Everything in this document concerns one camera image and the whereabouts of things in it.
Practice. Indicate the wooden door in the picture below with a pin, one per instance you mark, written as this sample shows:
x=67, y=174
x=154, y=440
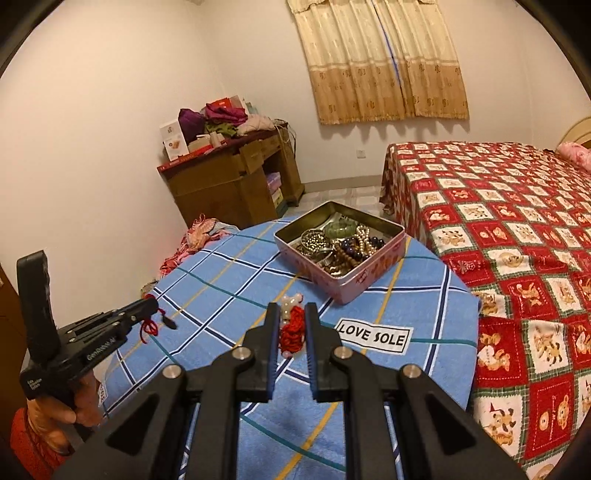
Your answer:
x=11, y=332

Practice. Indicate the blue plaid blanket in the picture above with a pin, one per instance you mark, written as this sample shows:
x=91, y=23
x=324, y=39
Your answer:
x=231, y=277

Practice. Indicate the stacked boxes under desk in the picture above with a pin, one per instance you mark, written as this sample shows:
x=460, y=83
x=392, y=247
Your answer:
x=275, y=189

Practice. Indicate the pile of clothes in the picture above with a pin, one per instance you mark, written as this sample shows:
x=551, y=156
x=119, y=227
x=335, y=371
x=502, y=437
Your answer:
x=226, y=117

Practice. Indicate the white cardboard box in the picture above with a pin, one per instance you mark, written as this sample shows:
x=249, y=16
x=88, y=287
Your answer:
x=173, y=141

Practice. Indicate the brown wooden desk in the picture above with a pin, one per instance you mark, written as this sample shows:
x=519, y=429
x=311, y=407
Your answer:
x=217, y=189

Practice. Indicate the person's left hand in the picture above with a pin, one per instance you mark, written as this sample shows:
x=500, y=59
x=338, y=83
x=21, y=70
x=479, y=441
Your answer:
x=85, y=406

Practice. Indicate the bed headboard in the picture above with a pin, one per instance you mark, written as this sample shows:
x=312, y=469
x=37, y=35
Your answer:
x=577, y=131

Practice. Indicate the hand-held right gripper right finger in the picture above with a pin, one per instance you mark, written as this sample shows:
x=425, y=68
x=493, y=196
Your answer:
x=313, y=350

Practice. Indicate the printed paper sheet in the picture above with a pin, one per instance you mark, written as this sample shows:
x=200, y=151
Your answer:
x=369, y=221

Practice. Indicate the pink pillow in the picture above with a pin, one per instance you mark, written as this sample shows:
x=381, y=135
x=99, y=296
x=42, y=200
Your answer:
x=575, y=154

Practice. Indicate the silver bangle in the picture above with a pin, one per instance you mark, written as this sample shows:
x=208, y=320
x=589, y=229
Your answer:
x=328, y=258

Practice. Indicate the person's left forearm red sleeve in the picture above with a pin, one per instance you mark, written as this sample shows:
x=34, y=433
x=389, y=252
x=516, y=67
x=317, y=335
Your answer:
x=30, y=445

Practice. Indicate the flat red box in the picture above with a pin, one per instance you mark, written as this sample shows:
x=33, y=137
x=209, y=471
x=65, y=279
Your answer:
x=189, y=157

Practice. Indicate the beige patterned curtain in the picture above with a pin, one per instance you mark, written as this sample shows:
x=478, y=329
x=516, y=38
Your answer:
x=378, y=69

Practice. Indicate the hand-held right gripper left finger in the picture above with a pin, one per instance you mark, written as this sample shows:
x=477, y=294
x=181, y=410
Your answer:
x=273, y=350

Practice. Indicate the pink fringed cloth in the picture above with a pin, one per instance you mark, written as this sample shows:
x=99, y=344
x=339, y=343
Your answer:
x=203, y=235

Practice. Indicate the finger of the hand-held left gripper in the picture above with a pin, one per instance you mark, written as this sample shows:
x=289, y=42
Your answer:
x=138, y=305
x=138, y=318

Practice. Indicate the pink tin box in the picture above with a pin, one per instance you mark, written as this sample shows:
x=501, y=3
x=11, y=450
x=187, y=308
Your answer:
x=351, y=286

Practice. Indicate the red patchwork bed quilt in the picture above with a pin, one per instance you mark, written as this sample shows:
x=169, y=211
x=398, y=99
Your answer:
x=508, y=230

